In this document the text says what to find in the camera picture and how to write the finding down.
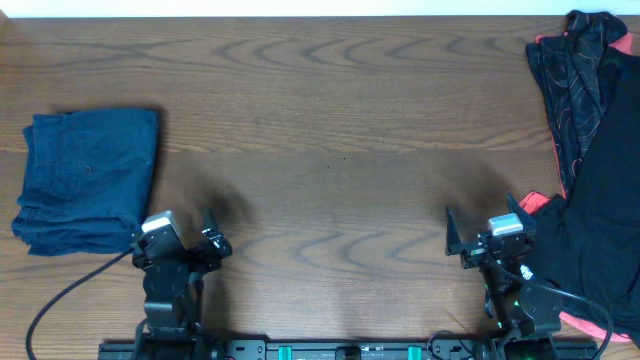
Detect black red-trimmed shorts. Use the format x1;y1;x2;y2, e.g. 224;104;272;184
525;48;639;342

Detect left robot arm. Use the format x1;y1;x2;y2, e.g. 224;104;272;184
131;211;232;360

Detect dark blue denim shorts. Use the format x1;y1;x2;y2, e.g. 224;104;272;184
11;108;160;256

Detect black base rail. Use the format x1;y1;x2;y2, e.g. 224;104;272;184
97;338;600;360

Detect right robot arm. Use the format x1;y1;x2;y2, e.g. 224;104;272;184
445;196;562;359

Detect black patterned garment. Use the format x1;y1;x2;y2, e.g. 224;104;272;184
525;10;633;198

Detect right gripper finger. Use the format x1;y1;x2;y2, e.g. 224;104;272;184
446;207;462;248
506;193;537;235

